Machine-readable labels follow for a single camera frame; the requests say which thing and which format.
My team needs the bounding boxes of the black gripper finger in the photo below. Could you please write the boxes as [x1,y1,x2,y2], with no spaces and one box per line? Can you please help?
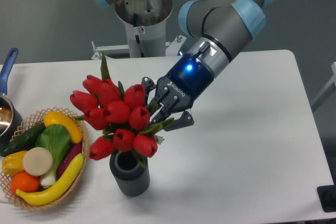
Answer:
[142,77,156,105]
[151,111,194,131]

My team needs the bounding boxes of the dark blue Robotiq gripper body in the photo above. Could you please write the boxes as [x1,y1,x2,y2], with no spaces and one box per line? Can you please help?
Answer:
[153,54,213,113]

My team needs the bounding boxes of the red tulip bouquet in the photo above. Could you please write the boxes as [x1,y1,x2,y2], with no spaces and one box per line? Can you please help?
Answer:
[70,56,174,168]

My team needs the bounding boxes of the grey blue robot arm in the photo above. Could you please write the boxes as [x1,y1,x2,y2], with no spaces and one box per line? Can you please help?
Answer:
[95,0,273,132]

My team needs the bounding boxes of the dark grey ribbed vase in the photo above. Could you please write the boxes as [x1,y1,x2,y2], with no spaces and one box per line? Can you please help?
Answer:
[109,151,150,197]

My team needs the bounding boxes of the purple sweet potato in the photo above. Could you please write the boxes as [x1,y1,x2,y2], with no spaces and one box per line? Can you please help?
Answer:
[57,143,82,177]

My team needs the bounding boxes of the yellow squash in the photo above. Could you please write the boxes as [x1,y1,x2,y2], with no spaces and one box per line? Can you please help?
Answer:
[43,111,82,144]

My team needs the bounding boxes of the green bok choy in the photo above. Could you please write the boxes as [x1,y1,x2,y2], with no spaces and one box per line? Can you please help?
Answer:
[35,124,71,188]

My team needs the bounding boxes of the woven wicker basket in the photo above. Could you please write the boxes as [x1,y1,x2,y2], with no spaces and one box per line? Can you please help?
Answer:
[1,107,89,210]

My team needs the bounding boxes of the yellow banana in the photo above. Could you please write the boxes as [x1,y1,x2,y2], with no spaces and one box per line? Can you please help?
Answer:
[16,153,84,206]

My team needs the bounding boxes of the green cucumber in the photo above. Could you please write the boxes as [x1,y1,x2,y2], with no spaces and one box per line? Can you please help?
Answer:
[1,123,46,157]

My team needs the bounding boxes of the beige round radish slice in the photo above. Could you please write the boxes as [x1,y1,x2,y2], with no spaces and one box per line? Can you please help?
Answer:
[23,147,53,176]

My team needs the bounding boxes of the black device at table edge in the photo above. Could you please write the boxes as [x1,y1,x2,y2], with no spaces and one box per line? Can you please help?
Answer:
[317,185,335,212]

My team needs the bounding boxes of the yellow bell pepper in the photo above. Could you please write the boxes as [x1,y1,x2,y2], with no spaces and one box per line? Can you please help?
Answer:
[2,151,28,176]

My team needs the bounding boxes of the orange fruit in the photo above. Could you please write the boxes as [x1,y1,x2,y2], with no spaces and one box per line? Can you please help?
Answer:
[10,172,40,195]

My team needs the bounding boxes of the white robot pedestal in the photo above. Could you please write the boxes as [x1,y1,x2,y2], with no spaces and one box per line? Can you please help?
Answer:
[92,0,186,59]

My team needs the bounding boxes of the blue handled saucepan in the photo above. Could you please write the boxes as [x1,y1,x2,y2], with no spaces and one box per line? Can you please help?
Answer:
[1,48,22,151]

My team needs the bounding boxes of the white frame at right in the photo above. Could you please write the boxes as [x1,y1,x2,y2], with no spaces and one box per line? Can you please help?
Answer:
[311,62,335,113]

